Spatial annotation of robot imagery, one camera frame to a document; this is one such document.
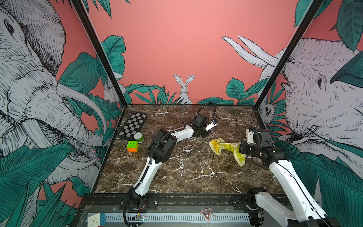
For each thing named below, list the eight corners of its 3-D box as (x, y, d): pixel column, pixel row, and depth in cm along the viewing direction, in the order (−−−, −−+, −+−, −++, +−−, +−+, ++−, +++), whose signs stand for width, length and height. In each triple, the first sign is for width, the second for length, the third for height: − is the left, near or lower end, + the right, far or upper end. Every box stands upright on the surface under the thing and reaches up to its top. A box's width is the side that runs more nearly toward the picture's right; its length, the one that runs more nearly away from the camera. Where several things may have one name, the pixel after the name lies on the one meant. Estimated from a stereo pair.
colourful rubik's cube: (129, 152, 95) (126, 148, 90) (131, 144, 98) (128, 140, 94) (137, 152, 95) (135, 148, 90) (139, 144, 98) (137, 140, 94)
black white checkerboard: (119, 138, 102) (117, 135, 98) (134, 114, 116) (133, 111, 113) (134, 142, 100) (132, 139, 97) (147, 117, 115) (146, 114, 111)
